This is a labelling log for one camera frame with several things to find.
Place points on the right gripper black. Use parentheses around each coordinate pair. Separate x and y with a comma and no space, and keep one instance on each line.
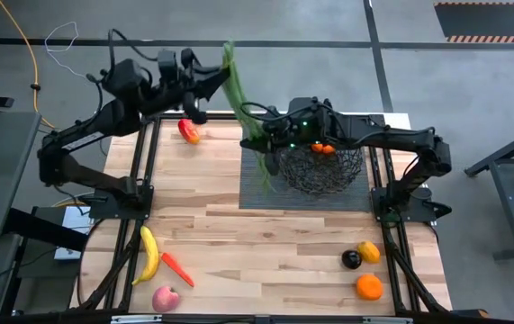
(306,126)

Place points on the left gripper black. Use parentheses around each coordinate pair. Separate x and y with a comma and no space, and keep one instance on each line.
(171,92)

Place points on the green onion bunch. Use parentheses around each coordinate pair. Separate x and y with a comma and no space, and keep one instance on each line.
(234,90)

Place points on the red yellow toy fruit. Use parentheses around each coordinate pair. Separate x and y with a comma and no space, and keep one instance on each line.
(189,131)

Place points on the small tomatoes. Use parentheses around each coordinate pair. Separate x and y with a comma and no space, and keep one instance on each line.
(317,148)

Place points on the small orange mandarin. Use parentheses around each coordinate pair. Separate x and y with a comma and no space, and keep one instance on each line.
(329,150)

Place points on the yellow toy banana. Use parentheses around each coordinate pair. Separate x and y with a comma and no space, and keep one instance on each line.
(150,252)

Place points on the large toy orange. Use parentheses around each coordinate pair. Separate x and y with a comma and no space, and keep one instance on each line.
(369,287)

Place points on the pink toy peach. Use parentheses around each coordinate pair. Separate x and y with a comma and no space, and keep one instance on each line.
(165,299)

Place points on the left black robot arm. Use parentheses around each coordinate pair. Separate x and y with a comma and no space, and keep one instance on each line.
(103,119)

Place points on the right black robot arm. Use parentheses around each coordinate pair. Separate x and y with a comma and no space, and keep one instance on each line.
(396,135)

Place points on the grey ribbed rubber mat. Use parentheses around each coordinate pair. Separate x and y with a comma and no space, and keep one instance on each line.
(256,198)

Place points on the dark purple toy plum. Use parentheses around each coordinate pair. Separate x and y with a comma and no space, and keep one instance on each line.
(351,260)

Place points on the yellow toy lemon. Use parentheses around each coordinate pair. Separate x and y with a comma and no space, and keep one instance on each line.
(368,252)

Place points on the orange toy carrot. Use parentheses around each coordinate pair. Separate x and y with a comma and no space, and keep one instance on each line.
(176,268)

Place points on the white power box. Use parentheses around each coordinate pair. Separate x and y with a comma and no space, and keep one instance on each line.
(74,225)

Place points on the grey desk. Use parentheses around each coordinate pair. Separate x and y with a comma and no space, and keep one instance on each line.
(0,171)

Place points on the dark grey table with legs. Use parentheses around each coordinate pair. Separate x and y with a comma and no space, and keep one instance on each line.
(504,155)

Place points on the black floor mat hazard stripe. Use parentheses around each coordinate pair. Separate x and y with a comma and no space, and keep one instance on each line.
(486,20)

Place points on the black table edge rail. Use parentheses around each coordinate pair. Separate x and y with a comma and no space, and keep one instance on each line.
(211,116)

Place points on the black aluminium frame rails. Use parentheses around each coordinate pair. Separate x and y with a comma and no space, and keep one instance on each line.
(153,153)
(375,171)

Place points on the black rail silver brackets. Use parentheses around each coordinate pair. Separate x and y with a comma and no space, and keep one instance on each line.
(283,320)

